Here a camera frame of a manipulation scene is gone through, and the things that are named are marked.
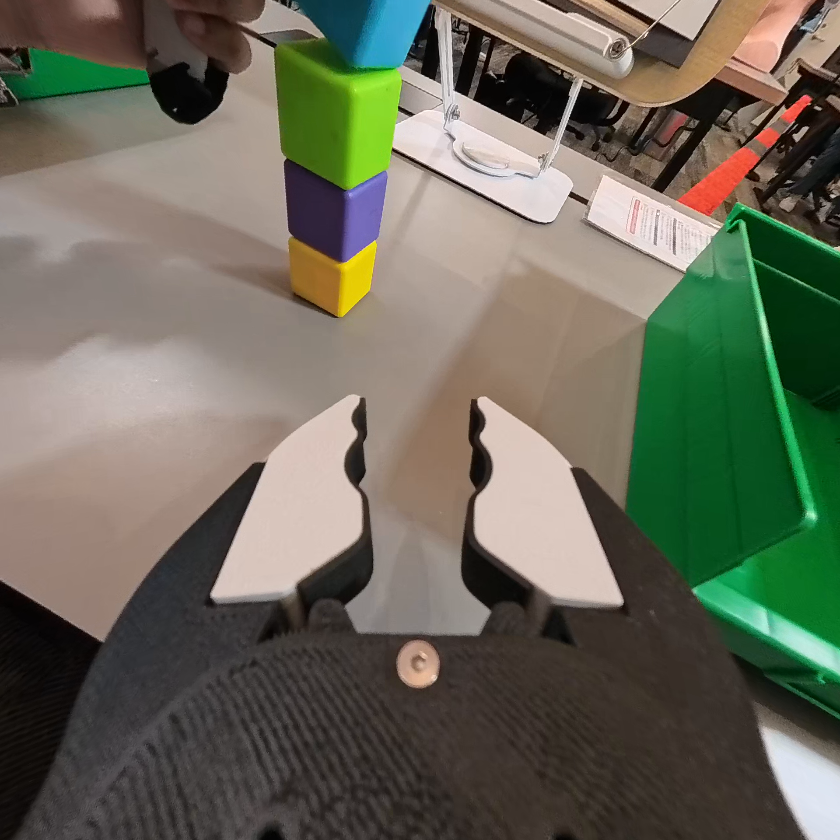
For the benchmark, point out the green plastic bin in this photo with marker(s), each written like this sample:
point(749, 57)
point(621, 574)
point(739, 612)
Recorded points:
point(79, 79)
point(709, 426)

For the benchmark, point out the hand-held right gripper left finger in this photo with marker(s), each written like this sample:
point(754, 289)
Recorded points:
point(295, 518)

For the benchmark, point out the black office chair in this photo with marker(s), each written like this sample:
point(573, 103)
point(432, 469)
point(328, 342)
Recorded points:
point(558, 98)

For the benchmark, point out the blue cube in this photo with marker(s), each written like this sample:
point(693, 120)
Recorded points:
point(367, 29)

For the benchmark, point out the lime green cube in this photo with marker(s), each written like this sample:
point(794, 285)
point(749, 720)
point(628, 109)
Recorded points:
point(328, 118)

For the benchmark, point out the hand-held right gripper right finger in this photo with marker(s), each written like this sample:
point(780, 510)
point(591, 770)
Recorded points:
point(538, 525)

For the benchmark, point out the person's left hand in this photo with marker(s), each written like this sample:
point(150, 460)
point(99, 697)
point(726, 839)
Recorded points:
point(223, 46)

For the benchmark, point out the white document stand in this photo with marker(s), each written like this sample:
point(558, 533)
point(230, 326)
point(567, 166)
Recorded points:
point(525, 190)

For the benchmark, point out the yellow cube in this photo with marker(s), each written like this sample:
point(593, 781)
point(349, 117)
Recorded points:
point(328, 282)

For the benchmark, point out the purple cube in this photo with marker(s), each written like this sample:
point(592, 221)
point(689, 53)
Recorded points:
point(328, 210)

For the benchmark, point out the laminated paper sheet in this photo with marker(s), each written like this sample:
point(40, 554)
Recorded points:
point(649, 223)

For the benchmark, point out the person's black clothing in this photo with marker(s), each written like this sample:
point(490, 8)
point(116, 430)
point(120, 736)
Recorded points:
point(33, 722)

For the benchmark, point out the wooden table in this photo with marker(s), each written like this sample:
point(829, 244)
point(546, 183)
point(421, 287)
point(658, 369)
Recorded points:
point(754, 88)

